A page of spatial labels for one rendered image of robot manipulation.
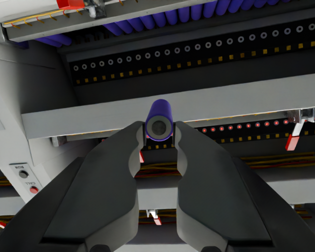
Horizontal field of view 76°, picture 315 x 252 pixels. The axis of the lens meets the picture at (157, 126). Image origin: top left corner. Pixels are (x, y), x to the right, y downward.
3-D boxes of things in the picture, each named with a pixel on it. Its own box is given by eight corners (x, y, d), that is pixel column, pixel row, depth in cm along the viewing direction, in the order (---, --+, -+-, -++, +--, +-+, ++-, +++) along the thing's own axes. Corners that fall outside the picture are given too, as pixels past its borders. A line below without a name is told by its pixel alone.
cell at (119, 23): (122, 24, 37) (109, 10, 31) (132, 22, 37) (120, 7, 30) (124, 34, 37) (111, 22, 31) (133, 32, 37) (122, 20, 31)
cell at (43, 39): (53, 38, 40) (27, 28, 33) (61, 36, 39) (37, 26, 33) (55, 48, 40) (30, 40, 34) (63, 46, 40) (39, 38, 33)
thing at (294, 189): (66, 193, 44) (78, 250, 46) (393, 174, 34) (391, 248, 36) (104, 162, 64) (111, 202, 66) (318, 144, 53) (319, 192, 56)
